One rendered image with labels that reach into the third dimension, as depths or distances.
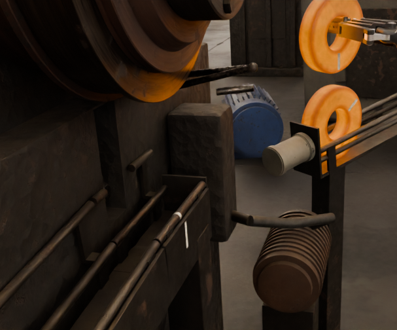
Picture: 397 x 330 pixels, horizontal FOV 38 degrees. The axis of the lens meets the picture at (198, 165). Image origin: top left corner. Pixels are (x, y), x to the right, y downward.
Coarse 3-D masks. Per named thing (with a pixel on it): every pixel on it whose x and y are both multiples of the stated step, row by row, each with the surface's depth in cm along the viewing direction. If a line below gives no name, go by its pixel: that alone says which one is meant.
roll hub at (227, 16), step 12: (168, 0) 60; (180, 0) 59; (192, 0) 59; (204, 0) 59; (216, 0) 61; (240, 0) 70; (180, 12) 62; (192, 12) 62; (204, 12) 62; (216, 12) 62
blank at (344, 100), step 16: (320, 96) 112; (336, 96) 113; (352, 96) 116; (304, 112) 113; (320, 112) 112; (336, 112) 119; (352, 112) 118; (320, 128) 113; (336, 128) 120; (352, 128) 119; (320, 144) 114
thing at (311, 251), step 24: (288, 216) 118; (288, 240) 107; (312, 240) 109; (264, 264) 105; (288, 264) 102; (312, 264) 103; (264, 288) 105; (288, 288) 104; (312, 288) 103; (264, 312) 111; (288, 312) 107; (312, 312) 108
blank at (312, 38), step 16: (320, 0) 106; (336, 0) 106; (352, 0) 109; (304, 16) 106; (320, 16) 105; (336, 16) 108; (352, 16) 110; (304, 32) 106; (320, 32) 106; (304, 48) 108; (320, 48) 108; (336, 48) 112; (352, 48) 113; (320, 64) 109; (336, 64) 112
